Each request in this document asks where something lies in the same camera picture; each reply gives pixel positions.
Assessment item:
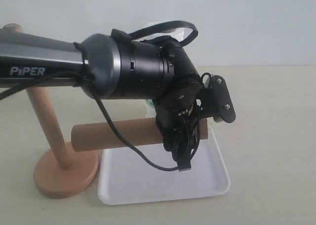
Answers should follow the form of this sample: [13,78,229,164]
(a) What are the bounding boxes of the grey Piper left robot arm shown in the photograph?
[0,28,204,163]

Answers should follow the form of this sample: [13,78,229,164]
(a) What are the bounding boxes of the brown cardboard tube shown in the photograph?
[71,118,209,153]

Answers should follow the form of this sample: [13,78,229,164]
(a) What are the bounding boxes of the printed white paper towel roll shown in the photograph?
[144,28,185,118]

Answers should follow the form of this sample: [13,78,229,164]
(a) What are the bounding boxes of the wooden paper towel holder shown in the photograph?
[0,23,99,198]

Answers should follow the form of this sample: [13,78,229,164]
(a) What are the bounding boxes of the white plastic tray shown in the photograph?
[97,127,231,205]

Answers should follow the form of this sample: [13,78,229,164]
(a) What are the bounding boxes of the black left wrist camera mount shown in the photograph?
[197,73,236,123]

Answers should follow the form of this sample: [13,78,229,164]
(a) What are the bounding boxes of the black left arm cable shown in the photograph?
[0,20,199,173]

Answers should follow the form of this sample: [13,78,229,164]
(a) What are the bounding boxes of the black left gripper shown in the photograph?
[155,80,203,161]

